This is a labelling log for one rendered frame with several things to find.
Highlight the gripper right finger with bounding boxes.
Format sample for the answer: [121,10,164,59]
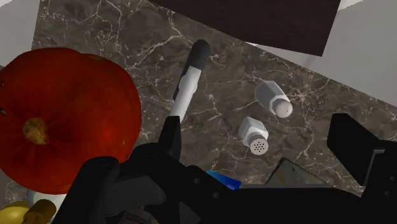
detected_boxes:
[327,113,397,218]

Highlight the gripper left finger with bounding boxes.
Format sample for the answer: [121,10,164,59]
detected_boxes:
[52,116,187,224]

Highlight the white bowl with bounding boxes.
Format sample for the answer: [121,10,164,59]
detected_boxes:
[26,189,67,216]

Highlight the red apple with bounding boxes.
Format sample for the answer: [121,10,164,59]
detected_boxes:
[0,46,143,195]

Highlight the yellow pear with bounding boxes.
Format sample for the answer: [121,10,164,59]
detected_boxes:
[0,199,57,224]

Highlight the grey salt shaker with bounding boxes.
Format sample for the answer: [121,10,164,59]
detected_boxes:
[254,80,294,119]

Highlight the grey pepper shaker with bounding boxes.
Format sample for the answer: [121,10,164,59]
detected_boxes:
[238,116,270,156]

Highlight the blue flat object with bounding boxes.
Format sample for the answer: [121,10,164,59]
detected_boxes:
[205,169,242,190]

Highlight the white pen with black cap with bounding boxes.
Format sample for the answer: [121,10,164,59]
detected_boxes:
[169,39,212,123]

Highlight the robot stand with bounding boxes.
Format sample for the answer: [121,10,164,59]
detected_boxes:
[148,0,342,57]

